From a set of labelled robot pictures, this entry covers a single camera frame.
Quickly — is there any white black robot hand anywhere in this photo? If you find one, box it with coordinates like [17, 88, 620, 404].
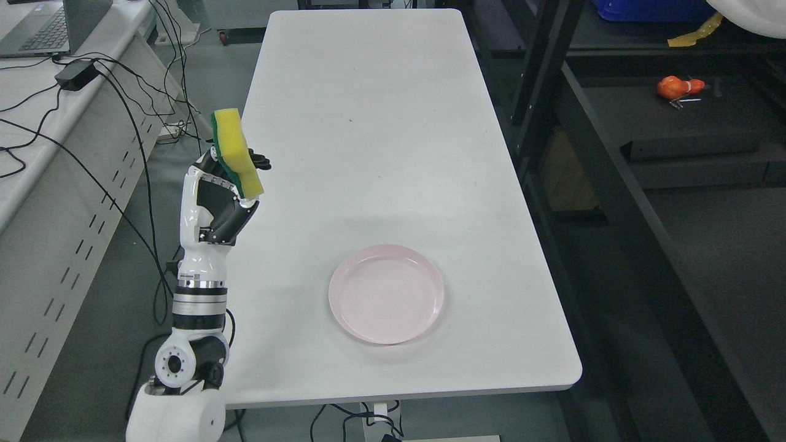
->
[176, 147, 259, 296]

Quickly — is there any green yellow sponge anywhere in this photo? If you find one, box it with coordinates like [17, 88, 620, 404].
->
[211, 108, 264, 200]

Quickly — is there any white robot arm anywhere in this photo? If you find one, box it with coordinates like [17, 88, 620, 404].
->
[125, 279, 228, 441]

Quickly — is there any black metal shelf rack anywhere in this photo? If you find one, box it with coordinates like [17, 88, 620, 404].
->
[464, 1, 784, 441]

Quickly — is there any orange toy on shelf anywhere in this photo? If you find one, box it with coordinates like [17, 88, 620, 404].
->
[656, 76, 706, 101]

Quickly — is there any white side desk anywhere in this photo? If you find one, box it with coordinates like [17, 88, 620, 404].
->
[1, 1, 181, 441]

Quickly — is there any pink round plate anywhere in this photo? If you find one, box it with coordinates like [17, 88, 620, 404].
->
[327, 244, 445, 345]

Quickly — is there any black power adapter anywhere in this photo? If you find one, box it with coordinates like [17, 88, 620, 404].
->
[54, 60, 100, 91]

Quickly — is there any grey laptop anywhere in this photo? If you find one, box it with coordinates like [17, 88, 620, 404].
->
[1, 1, 114, 58]

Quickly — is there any blue plastic bin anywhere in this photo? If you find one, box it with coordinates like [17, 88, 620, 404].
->
[592, 1, 715, 23]

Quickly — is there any yellow tape strip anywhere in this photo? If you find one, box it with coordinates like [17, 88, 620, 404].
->
[666, 12, 724, 48]

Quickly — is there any black cable on desk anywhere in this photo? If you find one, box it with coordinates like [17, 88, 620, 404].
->
[0, 54, 169, 326]

